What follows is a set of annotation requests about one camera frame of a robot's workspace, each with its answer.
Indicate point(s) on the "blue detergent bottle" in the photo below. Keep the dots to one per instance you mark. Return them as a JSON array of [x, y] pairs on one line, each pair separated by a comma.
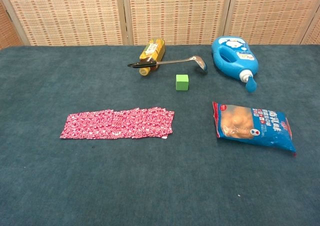
[[232, 61]]

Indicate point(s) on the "green cube block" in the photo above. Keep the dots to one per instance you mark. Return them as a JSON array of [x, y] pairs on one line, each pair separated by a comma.
[[182, 83]]

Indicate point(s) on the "blue snack bag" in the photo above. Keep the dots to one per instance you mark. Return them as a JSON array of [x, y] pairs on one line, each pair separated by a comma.
[[255, 126]]

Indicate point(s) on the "woven folding screen panel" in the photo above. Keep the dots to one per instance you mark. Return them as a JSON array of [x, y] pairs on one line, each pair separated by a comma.
[[177, 13], [67, 13], [7, 28], [313, 33], [272, 13]]

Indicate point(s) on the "yellow drink bottle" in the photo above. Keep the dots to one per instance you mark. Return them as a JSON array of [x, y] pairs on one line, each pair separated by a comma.
[[152, 52]]

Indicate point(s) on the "pink patterned square tile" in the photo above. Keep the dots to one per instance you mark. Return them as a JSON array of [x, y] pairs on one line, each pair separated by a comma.
[[73, 126], [64, 133]]

